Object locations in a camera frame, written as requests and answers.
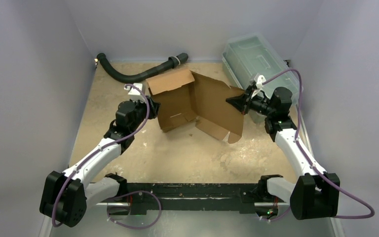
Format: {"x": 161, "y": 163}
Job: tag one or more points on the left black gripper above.
{"x": 153, "y": 108}

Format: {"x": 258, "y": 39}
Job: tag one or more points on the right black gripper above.
{"x": 247, "y": 101}

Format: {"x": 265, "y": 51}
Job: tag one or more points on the brown cardboard box sheet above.
{"x": 186, "y": 96}

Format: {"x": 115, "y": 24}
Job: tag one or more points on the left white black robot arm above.
{"x": 67, "y": 195}

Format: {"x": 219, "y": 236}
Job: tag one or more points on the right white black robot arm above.
{"x": 315, "y": 194}

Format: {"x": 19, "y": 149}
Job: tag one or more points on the clear plastic storage bin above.
{"x": 246, "y": 56}

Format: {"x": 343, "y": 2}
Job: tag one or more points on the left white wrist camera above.
{"x": 135, "y": 89}

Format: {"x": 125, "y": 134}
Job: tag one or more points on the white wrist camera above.
{"x": 135, "y": 89}
{"x": 256, "y": 82}

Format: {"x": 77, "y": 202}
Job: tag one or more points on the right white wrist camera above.
{"x": 256, "y": 82}

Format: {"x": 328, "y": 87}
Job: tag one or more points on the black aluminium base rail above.
{"x": 142, "y": 197}

